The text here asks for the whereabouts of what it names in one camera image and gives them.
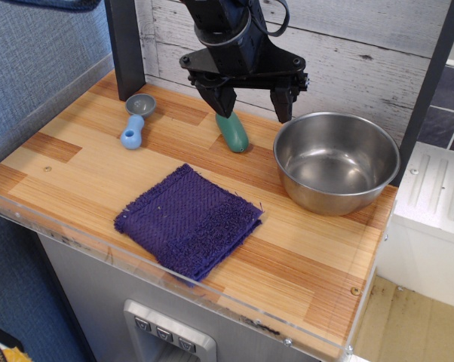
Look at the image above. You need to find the dark grey left post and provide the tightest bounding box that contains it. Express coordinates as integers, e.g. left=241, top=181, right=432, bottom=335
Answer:
left=104, top=0, right=146, bottom=101

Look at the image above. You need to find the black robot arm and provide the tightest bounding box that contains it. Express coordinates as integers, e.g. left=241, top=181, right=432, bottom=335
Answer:
left=179, top=1, right=308, bottom=123

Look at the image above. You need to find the silver dispenser button panel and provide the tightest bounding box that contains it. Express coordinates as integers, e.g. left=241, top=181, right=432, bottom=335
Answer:
left=124, top=299, right=217, bottom=361

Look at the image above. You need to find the yellow object at corner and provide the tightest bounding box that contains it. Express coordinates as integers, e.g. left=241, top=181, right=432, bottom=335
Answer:
left=2, top=348, right=32, bottom=362

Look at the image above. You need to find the clear acrylic edge guard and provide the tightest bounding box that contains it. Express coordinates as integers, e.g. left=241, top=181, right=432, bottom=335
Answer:
left=0, top=193, right=357, bottom=361

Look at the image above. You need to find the purple folded cloth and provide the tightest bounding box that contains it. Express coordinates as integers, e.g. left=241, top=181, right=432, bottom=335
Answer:
left=114, top=164, right=262, bottom=282

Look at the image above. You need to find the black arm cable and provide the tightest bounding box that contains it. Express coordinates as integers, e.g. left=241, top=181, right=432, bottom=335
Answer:
left=249, top=0, right=290, bottom=38

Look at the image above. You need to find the white ridged drainboard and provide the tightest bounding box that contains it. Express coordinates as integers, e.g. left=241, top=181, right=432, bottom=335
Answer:
left=394, top=142, right=454, bottom=243

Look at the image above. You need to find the stainless steel bowl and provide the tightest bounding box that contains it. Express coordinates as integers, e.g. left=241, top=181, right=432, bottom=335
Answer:
left=273, top=112, right=400, bottom=216

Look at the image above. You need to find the blue and grey scoop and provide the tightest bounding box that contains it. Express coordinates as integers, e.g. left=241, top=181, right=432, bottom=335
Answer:
left=120, top=94, right=156, bottom=150

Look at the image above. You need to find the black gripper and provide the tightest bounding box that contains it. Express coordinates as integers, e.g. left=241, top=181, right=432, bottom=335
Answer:
left=179, top=23, right=308, bottom=124

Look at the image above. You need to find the green toy sausage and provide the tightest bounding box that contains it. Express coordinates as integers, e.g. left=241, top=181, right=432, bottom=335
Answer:
left=215, top=112, right=249, bottom=153

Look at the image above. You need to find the dark grey right post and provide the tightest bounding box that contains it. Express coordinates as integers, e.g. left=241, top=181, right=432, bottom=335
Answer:
left=391, top=0, right=454, bottom=187

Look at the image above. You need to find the dark grey post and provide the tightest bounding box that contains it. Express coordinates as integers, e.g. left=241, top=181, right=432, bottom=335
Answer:
left=391, top=0, right=454, bottom=187
left=104, top=0, right=146, bottom=101

